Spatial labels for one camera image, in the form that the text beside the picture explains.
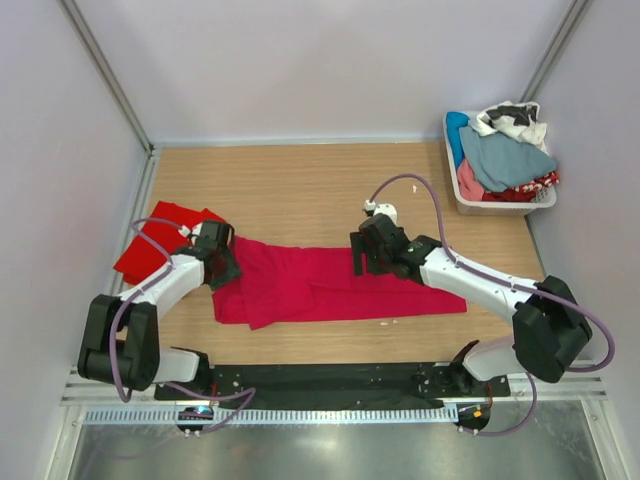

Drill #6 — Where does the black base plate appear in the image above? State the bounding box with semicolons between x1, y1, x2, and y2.
186;362;511;411

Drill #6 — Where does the grey blue t shirt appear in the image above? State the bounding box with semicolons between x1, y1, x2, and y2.
459;126;557;192

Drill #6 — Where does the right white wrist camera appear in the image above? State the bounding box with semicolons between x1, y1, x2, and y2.
363;199;398;225

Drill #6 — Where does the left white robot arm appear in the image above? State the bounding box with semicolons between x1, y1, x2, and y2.
76;218;242;402

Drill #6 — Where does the white black patterned shirt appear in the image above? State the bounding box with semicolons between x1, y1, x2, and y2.
468;101;547;151

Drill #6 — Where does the red white patterned shirt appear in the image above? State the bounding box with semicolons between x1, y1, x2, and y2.
482;171;559;203

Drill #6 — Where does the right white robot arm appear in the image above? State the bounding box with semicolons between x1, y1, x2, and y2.
350;213;592;396

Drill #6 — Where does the slotted cable duct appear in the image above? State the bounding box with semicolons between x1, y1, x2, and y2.
83;405;458;426

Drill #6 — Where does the white laundry basket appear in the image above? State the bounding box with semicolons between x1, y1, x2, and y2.
442;101;559;216

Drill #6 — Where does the folded red t shirt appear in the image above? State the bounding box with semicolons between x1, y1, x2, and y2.
114;201;225;285

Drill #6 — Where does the pink shirt in basket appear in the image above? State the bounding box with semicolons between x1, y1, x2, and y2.
456;158;485;202

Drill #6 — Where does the bright blue shirt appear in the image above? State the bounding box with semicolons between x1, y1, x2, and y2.
444;111;469;169

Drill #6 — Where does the magenta t shirt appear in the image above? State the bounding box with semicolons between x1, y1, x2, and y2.
212;237;467;330

